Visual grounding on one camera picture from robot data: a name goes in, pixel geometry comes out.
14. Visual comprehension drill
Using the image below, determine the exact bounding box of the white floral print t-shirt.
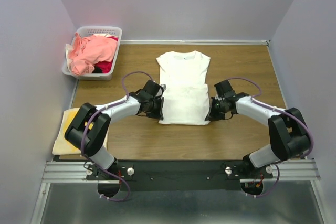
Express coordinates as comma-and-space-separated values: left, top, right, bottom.
156, 51, 211, 126

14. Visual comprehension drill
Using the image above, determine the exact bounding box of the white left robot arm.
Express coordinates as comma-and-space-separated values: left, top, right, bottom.
64, 80, 166, 179

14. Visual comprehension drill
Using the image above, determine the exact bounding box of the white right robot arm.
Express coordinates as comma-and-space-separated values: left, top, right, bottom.
206, 79, 314, 178

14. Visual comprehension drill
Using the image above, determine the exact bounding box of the red garment in basket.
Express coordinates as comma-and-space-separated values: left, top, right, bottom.
93, 35, 119, 74

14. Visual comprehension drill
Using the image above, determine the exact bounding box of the pink t-shirt in basket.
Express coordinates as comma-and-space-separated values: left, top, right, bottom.
65, 33, 118, 76

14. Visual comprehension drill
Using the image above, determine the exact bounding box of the white plastic laundry basket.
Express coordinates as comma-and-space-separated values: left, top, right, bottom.
62, 26, 122, 81

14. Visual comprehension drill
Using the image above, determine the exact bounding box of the folded yellow chick t-shirt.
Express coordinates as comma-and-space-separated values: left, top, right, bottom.
51, 107, 109, 155

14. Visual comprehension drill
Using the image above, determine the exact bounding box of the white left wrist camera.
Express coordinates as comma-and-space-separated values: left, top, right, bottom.
160, 84, 166, 91

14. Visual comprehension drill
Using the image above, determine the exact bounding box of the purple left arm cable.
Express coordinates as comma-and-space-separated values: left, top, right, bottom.
80, 70, 160, 202

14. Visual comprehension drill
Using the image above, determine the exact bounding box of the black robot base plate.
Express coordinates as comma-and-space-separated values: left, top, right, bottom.
86, 158, 274, 193

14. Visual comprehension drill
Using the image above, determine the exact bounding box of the aluminium front rail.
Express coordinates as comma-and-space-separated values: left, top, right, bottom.
41, 159, 321, 183

